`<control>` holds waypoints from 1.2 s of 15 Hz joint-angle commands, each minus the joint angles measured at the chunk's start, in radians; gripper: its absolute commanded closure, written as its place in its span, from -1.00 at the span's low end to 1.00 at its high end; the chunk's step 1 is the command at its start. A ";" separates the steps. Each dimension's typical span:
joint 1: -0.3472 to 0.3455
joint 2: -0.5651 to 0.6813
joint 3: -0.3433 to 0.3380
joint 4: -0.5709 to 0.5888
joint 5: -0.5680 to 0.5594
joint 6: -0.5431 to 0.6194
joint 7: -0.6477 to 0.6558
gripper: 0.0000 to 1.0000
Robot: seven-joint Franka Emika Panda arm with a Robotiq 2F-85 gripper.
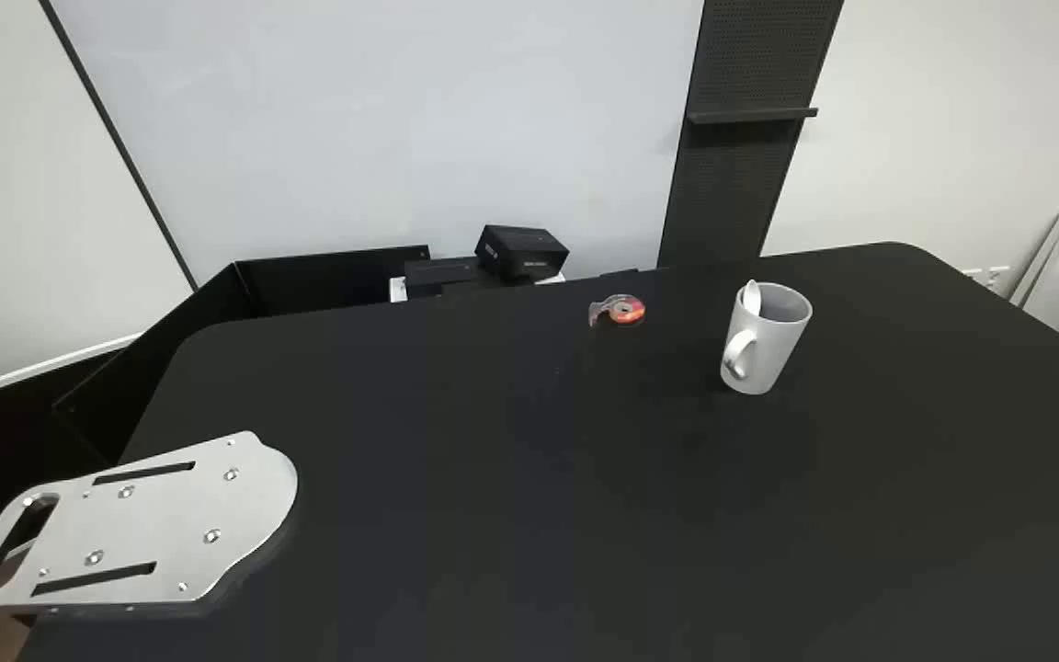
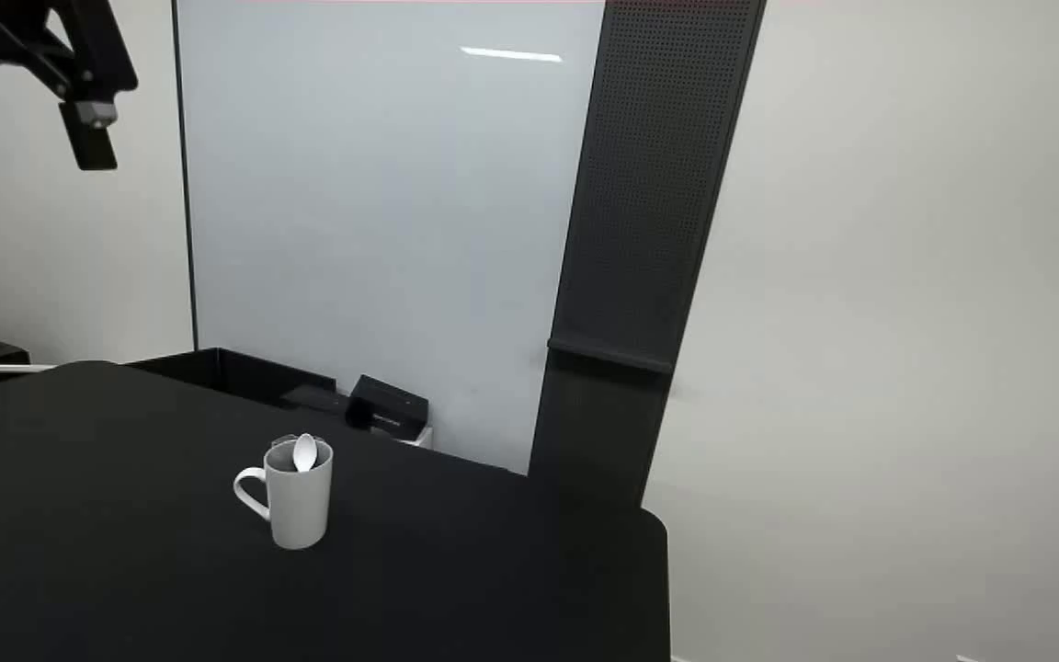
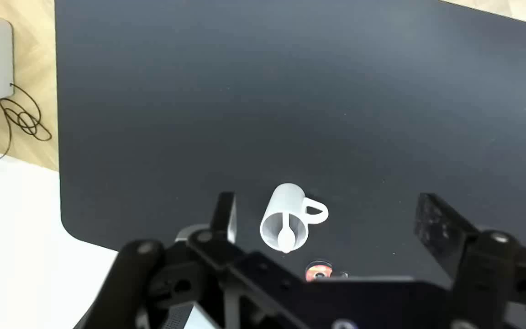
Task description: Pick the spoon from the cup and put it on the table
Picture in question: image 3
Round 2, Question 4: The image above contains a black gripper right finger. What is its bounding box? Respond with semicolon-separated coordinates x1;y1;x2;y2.
412;192;526;329

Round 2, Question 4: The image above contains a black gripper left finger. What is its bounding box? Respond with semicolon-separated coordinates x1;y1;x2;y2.
76;190;248;329

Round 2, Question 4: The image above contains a white ceramic cup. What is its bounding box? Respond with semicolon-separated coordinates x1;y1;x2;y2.
257;181;330;254

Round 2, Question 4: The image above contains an orange round connector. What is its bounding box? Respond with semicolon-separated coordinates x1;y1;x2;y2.
302;260;335;284

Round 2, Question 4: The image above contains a thin black tangled cable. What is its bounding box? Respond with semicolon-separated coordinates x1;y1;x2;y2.
0;81;54;174

